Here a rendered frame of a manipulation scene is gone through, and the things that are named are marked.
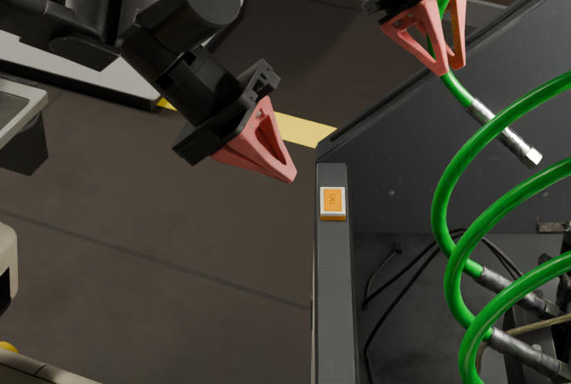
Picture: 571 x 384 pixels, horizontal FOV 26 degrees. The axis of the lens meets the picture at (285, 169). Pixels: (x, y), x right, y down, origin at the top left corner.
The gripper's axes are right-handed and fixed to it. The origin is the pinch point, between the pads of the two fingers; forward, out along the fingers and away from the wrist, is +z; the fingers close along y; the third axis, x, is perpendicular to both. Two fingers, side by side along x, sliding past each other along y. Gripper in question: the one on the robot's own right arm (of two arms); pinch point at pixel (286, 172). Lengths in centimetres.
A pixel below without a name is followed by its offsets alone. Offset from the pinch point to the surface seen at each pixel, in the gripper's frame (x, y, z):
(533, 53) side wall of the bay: 43.1, 4.0, 20.2
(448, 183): 1.0, 11.2, 9.6
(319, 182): 31.8, -24.0, 15.1
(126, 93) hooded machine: 156, -149, 13
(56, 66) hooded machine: 158, -161, -4
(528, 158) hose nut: 21.1, 6.8, 21.2
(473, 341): -14.1, 12.6, 15.7
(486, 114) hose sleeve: 22.1, 6.2, 14.8
